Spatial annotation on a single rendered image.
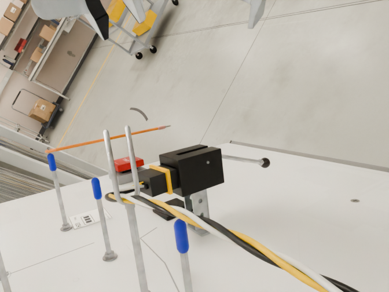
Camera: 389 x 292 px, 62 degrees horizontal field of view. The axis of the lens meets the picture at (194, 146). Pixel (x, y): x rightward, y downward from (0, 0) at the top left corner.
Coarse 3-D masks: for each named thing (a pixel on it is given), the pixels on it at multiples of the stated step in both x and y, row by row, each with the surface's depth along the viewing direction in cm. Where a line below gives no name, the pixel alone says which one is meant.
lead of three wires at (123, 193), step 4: (140, 184) 32; (124, 188) 31; (128, 188) 31; (132, 188) 31; (140, 188) 32; (112, 192) 29; (120, 192) 30; (124, 192) 31; (128, 192) 31; (104, 196) 27; (108, 196) 28; (112, 196) 25; (124, 196) 23; (108, 200) 26; (112, 200) 25; (116, 200) 25; (124, 200) 23
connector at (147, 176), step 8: (168, 168) 34; (176, 168) 33; (144, 176) 32; (152, 176) 31; (160, 176) 32; (176, 176) 33; (144, 184) 32; (152, 184) 31; (160, 184) 32; (176, 184) 33; (144, 192) 33; (152, 192) 31; (160, 192) 32
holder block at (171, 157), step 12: (168, 156) 34; (180, 156) 33; (192, 156) 33; (204, 156) 34; (216, 156) 35; (180, 168) 32; (192, 168) 33; (204, 168) 34; (216, 168) 35; (180, 180) 33; (192, 180) 33; (204, 180) 34; (216, 180) 35; (180, 192) 33; (192, 192) 34
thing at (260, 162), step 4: (224, 156) 38; (228, 156) 38; (232, 156) 39; (236, 156) 39; (236, 160) 39; (240, 160) 39; (244, 160) 40; (248, 160) 40; (252, 160) 40; (256, 160) 41; (260, 160) 41; (260, 164) 42
